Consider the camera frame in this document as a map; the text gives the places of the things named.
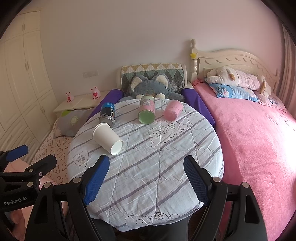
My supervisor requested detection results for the pink plastic cup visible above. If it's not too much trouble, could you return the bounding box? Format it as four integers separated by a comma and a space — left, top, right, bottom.
164, 100, 183, 121

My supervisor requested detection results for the white paper cup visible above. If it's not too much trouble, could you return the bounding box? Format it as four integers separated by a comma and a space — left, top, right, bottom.
92, 123, 124, 155

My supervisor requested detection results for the green pink cup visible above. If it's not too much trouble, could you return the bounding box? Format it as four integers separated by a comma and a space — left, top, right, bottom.
138, 95, 156, 125

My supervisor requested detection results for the heart pattern sheet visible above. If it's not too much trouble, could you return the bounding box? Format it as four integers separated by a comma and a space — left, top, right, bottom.
31, 119, 73, 184

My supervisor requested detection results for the striped quilt table cover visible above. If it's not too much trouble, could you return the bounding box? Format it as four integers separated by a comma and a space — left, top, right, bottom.
66, 98, 224, 232

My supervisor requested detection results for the grey sun pattern cushion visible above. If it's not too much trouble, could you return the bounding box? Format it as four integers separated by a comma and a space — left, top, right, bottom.
53, 108, 93, 138

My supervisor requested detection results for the white wardrobe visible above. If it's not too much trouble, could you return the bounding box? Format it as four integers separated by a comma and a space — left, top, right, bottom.
1, 11, 58, 163

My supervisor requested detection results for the blue silver can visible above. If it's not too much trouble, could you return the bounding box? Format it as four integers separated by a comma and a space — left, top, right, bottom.
99, 102, 115, 128

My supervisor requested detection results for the pink bed blanket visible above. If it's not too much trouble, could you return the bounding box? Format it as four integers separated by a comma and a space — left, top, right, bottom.
193, 79, 295, 240

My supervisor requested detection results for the purple sofa cushion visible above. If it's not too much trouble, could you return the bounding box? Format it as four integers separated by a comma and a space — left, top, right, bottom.
87, 88, 216, 128

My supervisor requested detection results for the right pink rabbit figurine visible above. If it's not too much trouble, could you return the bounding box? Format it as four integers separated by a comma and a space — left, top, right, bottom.
90, 86, 101, 100

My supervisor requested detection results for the pink rabbit figurine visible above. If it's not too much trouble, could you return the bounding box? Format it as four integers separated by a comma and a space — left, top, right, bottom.
90, 86, 101, 100
66, 92, 74, 103

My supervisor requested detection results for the left pink rabbit figurine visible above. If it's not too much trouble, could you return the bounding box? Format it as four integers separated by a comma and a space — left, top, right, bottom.
66, 92, 74, 103

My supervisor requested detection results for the blue cartoon pillow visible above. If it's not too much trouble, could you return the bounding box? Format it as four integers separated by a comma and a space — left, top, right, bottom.
209, 83, 259, 102

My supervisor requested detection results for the grey cat plush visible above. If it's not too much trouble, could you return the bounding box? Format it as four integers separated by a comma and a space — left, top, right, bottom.
118, 74, 185, 102

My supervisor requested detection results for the white pink plush pig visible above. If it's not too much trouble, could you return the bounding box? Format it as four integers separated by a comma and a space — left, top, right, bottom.
206, 67, 272, 97

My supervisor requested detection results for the diamond pattern quilted headboard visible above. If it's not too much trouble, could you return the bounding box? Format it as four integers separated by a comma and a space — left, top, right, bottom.
116, 63, 188, 94

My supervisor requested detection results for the pink curtain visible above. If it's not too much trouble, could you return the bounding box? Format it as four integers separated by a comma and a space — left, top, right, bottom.
278, 25, 295, 118

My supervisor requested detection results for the cream wooden bed headboard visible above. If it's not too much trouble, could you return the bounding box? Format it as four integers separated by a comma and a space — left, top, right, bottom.
188, 39, 280, 94

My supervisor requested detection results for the yellow star sticker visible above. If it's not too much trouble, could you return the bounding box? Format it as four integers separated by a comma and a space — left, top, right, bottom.
190, 53, 197, 59

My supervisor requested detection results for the white wall socket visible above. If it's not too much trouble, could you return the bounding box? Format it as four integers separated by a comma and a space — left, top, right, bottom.
82, 70, 98, 78

